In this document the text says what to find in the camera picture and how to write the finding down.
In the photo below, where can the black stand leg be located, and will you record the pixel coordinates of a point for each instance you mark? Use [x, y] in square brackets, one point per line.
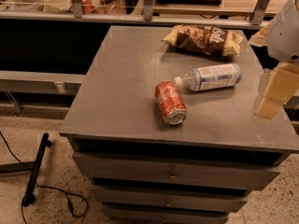
[29, 196]

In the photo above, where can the brown chip bag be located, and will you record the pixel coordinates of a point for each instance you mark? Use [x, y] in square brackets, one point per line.
[208, 40]

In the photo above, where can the bottom grey drawer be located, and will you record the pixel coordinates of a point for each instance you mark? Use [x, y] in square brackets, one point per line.
[163, 215]

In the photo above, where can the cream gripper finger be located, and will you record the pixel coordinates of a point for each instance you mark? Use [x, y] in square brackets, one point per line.
[259, 39]
[276, 88]

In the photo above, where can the middle grey drawer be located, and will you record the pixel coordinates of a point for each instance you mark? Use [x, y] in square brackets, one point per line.
[168, 198]

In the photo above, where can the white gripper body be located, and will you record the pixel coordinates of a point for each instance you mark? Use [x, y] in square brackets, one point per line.
[284, 36]

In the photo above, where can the top grey drawer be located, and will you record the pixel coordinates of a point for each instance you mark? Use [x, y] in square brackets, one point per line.
[174, 171]

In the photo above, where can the grey drawer cabinet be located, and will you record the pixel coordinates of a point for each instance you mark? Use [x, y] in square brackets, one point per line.
[116, 112]

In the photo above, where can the red cola can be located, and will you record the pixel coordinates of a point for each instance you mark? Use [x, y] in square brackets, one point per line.
[171, 105]

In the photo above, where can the grey metal rail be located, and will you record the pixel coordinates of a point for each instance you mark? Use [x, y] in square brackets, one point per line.
[46, 83]

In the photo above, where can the grey drawer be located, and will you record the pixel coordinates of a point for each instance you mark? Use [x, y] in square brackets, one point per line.
[168, 198]
[163, 215]
[174, 171]

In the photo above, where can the blue label plastic bottle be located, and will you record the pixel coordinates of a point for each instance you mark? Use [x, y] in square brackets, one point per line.
[210, 77]

